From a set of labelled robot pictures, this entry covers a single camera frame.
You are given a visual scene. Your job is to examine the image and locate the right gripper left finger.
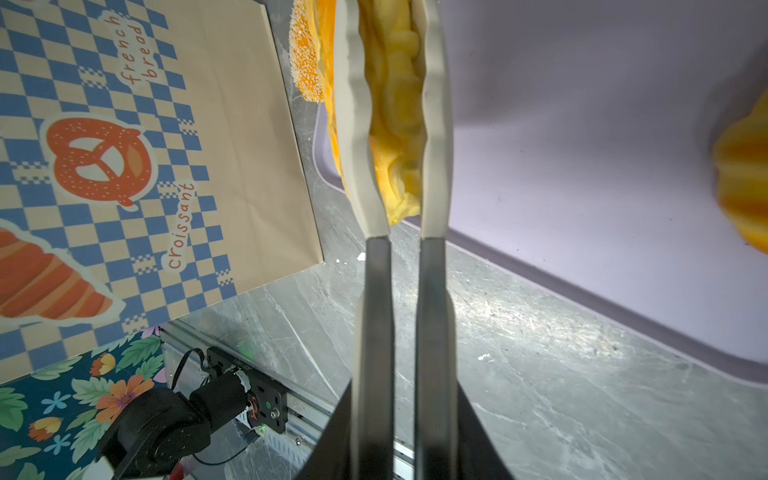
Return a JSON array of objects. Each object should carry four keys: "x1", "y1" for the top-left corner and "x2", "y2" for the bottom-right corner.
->
[{"x1": 302, "y1": 383, "x2": 353, "y2": 480}]

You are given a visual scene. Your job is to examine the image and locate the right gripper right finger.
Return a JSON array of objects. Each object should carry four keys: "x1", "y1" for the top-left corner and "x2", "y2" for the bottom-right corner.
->
[{"x1": 457, "y1": 385, "x2": 515, "y2": 480}]

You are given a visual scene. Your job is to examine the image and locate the metal tongs white tips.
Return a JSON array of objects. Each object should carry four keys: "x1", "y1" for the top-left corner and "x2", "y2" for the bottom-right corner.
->
[{"x1": 334, "y1": 1, "x2": 459, "y2": 479}]

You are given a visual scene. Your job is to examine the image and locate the lilac plastic tray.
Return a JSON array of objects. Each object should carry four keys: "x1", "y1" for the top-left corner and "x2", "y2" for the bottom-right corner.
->
[{"x1": 311, "y1": 0, "x2": 768, "y2": 385}]

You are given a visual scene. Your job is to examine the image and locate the checkered paper bag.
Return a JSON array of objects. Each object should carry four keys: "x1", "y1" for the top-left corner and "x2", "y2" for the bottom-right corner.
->
[{"x1": 1, "y1": 1, "x2": 322, "y2": 381}]

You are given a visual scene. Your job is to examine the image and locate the long ridged glazed bread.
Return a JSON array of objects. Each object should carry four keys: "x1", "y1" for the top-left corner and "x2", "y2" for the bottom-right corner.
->
[{"x1": 317, "y1": 0, "x2": 430, "y2": 227}]

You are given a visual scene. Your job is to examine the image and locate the sugared round bread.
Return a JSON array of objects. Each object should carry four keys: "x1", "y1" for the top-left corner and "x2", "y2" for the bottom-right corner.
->
[{"x1": 289, "y1": 0, "x2": 323, "y2": 103}]

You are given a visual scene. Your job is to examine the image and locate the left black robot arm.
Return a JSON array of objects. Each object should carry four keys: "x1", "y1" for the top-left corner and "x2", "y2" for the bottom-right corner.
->
[{"x1": 83, "y1": 372, "x2": 287, "y2": 479}]

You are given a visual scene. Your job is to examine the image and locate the small striped round bun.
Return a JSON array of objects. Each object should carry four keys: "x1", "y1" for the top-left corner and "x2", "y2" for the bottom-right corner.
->
[{"x1": 713, "y1": 93, "x2": 767, "y2": 253}]

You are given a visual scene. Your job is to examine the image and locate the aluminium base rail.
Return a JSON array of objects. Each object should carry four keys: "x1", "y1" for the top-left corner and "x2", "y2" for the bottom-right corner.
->
[{"x1": 158, "y1": 320, "x2": 421, "y2": 480}]

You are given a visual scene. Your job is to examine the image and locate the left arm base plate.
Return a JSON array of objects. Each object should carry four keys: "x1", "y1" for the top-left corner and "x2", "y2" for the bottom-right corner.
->
[{"x1": 207, "y1": 347, "x2": 288, "y2": 435}]

